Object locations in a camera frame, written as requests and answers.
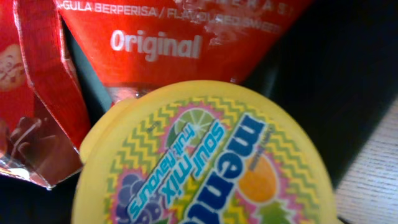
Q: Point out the yellow Mentos candy bottle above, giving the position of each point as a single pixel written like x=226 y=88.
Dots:
x=201 y=152

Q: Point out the red Hacks candy bag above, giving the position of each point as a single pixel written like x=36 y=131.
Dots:
x=136 y=46

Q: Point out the red Hello Panda box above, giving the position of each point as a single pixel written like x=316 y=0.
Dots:
x=43 y=114

